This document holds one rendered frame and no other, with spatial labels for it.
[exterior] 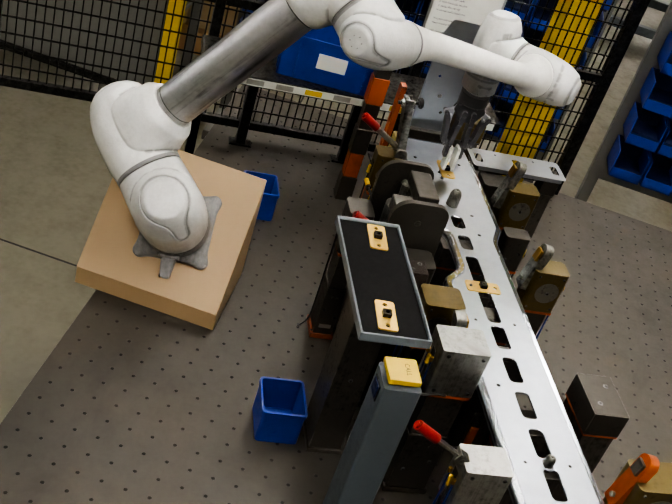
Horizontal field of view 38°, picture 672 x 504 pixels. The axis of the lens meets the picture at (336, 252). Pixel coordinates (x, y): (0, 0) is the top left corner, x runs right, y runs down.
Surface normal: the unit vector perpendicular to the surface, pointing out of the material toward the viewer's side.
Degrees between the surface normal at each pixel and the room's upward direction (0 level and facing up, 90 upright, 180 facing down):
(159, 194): 49
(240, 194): 45
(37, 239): 0
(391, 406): 90
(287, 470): 0
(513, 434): 0
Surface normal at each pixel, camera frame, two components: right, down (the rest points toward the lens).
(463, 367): 0.11, 0.60
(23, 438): 0.26, -0.79
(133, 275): 0.05, -0.18
